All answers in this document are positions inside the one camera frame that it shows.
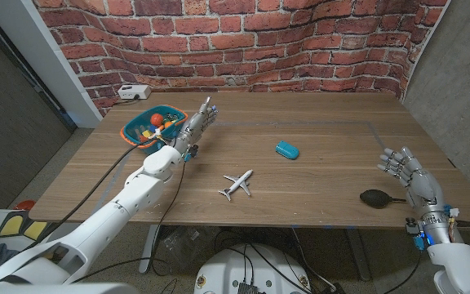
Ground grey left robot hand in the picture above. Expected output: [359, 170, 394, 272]
[172, 96, 219, 155]

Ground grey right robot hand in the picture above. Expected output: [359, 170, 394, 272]
[376, 146, 447, 216]

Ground black rubber air blower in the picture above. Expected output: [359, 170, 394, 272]
[359, 189, 407, 210]

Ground teal tray with orange rim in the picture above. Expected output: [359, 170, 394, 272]
[120, 105, 188, 155]

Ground white toy airplane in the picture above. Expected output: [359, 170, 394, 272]
[218, 169, 255, 202]

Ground turquoise case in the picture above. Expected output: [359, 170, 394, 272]
[275, 140, 300, 161]

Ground white power box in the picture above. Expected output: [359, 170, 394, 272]
[117, 84, 153, 100]

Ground grey table leg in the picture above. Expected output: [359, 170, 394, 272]
[344, 228, 373, 283]
[138, 224, 161, 274]

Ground red brick print backdrop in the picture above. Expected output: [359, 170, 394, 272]
[32, 0, 452, 119]

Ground clear plastic bag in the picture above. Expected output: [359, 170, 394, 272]
[163, 226, 215, 270]

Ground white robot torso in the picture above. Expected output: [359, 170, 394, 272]
[193, 243, 313, 294]

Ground red floor object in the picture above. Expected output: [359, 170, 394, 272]
[14, 198, 37, 212]

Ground white pedal box yellow pads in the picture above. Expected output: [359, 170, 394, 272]
[0, 208, 52, 246]

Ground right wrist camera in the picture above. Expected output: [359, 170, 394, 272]
[405, 217, 428, 251]

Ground thin black hanging cable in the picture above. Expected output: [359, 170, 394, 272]
[149, 161, 187, 277]

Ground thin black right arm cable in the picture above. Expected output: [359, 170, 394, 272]
[381, 249, 423, 294]

